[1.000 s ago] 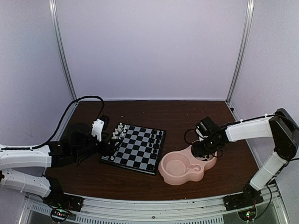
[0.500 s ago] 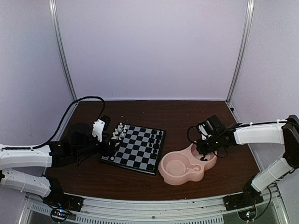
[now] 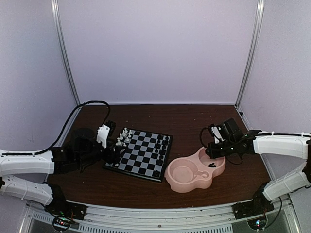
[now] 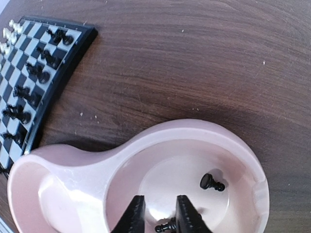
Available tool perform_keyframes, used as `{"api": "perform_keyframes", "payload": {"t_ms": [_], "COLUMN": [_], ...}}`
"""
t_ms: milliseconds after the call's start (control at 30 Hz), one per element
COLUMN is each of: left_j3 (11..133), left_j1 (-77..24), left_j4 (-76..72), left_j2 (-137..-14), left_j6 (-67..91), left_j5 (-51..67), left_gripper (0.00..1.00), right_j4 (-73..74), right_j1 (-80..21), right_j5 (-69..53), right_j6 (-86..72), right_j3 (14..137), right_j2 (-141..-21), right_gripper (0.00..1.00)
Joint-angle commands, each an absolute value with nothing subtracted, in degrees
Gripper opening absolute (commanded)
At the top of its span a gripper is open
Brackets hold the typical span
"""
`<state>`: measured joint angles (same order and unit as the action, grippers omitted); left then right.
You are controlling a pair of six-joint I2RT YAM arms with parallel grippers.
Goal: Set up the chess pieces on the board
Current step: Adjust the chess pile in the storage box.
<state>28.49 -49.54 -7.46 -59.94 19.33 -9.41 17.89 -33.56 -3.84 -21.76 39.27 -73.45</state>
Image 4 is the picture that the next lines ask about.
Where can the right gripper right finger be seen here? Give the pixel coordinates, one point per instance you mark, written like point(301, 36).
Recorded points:
point(188, 220)

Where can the black pawn piece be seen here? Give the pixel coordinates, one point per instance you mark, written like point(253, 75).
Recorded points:
point(169, 226)

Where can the black king chess piece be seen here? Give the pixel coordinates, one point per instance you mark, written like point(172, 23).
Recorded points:
point(17, 112)

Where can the black and white chessboard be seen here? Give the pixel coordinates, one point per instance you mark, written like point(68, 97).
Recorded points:
point(13, 72)

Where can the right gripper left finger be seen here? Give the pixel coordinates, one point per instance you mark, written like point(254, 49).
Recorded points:
point(133, 218)

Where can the pink double pet bowl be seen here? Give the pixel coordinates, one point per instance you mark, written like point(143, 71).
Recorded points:
point(62, 189)

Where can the white queen piece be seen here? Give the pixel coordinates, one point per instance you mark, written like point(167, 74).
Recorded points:
point(4, 47)

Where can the black bishop chess piece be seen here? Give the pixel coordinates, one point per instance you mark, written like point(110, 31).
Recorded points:
point(37, 71)

